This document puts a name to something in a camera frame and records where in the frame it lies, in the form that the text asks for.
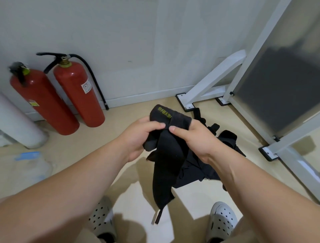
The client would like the person's left hand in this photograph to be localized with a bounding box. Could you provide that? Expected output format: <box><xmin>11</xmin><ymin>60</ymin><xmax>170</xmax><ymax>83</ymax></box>
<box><xmin>119</xmin><ymin>116</ymin><xmax>166</xmax><ymax>163</ymax></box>

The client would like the person's right hand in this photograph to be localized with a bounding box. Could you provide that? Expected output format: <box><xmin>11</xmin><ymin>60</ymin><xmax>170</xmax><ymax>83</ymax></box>
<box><xmin>169</xmin><ymin>119</ymin><xmax>226</xmax><ymax>165</ymax></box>

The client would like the black fabric band green print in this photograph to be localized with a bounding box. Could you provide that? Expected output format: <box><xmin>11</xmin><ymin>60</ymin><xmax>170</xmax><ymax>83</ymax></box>
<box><xmin>142</xmin><ymin>105</ymin><xmax>193</xmax><ymax>225</ymax></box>

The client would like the person's right forearm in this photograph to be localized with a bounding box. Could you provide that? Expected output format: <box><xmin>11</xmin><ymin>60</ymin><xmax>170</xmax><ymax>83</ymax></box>
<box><xmin>208</xmin><ymin>144</ymin><xmax>320</xmax><ymax>243</ymax></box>

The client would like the person's left forearm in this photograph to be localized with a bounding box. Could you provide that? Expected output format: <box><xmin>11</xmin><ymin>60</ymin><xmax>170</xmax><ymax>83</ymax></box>
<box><xmin>0</xmin><ymin>135</ymin><xmax>131</xmax><ymax>243</ymax></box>

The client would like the white right clog shoe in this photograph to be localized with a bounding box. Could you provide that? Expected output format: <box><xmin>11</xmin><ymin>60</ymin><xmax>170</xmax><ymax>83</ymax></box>
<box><xmin>205</xmin><ymin>201</ymin><xmax>239</xmax><ymax>243</ymax></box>

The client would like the white clog shoe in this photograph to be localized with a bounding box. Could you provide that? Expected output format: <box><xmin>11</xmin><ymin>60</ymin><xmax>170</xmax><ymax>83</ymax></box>
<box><xmin>87</xmin><ymin>196</ymin><xmax>118</xmax><ymax>243</ymax></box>
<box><xmin>205</xmin><ymin>201</ymin><xmax>239</xmax><ymax>243</ymax></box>

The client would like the white left clog shoe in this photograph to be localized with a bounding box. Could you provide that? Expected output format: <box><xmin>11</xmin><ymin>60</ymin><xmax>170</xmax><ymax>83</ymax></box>
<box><xmin>87</xmin><ymin>196</ymin><xmax>118</xmax><ymax>243</ymax></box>

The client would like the white framed frosted partition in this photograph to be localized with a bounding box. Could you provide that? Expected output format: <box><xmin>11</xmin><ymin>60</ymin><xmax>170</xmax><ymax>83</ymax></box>
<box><xmin>175</xmin><ymin>0</ymin><xmax>320</xmax><ymax>202</ymax></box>

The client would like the red fire extinguisher green collar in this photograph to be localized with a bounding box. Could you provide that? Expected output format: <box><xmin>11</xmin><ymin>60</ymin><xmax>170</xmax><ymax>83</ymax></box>
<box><xmin>9</xmin><ymin>62</ymin><xmax>80</xmax><ymax>136</ymax></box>

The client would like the clear plastic bag blue strip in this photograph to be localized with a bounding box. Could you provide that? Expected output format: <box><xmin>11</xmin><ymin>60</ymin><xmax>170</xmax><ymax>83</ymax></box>
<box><xmin>0</xmin><ymin>151</ymin><xmax>54</xmax><ymax>199</ymax></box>

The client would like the white cylinder roll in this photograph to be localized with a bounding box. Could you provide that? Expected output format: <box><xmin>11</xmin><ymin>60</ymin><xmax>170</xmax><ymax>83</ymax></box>
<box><xmin>0</xmin><ymin>93</ymin><xmax>49</xmax><ymax>150</ymax></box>

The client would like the black strap harness garment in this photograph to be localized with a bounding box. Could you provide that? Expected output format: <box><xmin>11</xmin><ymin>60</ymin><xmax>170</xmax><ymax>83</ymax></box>
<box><xmin>172</xmin><ymin>108</ymin><xmax>247</xmax><ymax>191</ymax></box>

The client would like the red fire extinguisher black hose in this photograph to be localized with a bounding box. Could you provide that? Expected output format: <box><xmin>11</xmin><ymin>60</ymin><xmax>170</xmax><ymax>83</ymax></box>
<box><xmin>36</xmin><ymin>52</ymin><xmax>110</xmax><ymax>128</ymax></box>

